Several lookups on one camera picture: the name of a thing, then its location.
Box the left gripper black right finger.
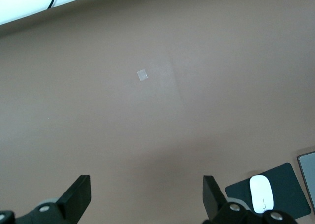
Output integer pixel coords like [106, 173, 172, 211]
[203, 175, 300, 224]

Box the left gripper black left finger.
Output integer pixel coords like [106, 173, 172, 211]
[0, 174, 92, 224]

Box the white computer mouse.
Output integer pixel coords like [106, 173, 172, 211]
[249, 175, 275, 214]

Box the black mouse pad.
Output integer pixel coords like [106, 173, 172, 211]
[225, 162, 312, 220]

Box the silver closed laptop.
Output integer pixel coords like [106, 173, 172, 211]
[297, 152, 315, 210]

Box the small clear tape patch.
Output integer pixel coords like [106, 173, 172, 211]
[136, 69, 149, 82]

